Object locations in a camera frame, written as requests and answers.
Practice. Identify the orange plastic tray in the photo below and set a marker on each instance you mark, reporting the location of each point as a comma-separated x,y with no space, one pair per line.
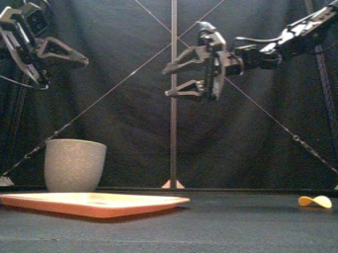
93,203

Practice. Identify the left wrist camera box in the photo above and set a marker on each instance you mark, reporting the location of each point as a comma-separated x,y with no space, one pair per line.
25,15

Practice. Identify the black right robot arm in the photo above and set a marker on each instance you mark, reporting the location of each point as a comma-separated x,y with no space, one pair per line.
290,36

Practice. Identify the vertical metal frame post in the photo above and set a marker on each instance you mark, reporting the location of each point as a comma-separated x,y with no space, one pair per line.
172,108

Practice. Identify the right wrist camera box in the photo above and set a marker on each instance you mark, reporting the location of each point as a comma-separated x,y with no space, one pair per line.
211,34

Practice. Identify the post foot bracket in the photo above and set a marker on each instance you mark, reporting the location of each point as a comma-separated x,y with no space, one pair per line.
172,184

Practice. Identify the yellow toy banana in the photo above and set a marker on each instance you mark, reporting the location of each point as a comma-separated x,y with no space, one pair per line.
315,201

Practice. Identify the corner foot bracket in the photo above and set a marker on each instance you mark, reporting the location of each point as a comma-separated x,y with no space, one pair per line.
5,181

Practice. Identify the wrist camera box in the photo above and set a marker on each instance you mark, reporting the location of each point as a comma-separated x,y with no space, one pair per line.
211,34
25,15

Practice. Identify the grey speckled bowl cup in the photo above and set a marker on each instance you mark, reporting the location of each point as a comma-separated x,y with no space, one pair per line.
73,166

